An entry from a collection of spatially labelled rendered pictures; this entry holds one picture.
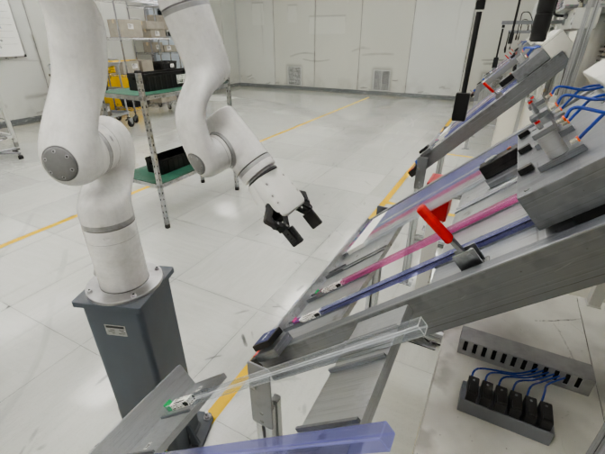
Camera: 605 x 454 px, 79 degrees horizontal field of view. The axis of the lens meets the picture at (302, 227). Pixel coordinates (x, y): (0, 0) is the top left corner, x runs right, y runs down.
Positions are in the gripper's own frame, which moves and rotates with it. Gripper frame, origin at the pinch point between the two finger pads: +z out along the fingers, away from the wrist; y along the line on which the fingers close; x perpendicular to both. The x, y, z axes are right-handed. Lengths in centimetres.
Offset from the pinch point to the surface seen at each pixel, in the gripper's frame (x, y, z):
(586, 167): 48, 17, 10
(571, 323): 23, -34, 63
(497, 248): 34.6, 14.0, 15.7
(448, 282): 29.4, 20.9, 14.4
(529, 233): 38.8, 13.7, 15.9
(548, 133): 46.5, 12.2, 6.4
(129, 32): -336, -387, -390
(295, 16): -279, -861, -389
